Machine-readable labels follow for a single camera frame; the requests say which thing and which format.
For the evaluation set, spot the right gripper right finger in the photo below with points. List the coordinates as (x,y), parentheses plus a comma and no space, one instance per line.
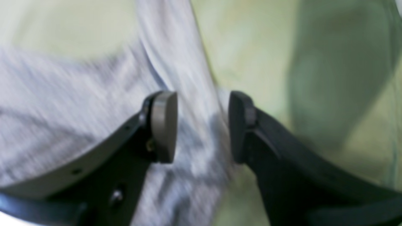
(297,186)

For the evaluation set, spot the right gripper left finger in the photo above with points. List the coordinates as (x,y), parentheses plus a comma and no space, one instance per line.
(103,187)

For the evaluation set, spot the grey heathered T-shirt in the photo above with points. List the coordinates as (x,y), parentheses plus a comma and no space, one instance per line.
(54,110)

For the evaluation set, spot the green table cloth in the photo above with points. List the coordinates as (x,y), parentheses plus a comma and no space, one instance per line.
(328,70)

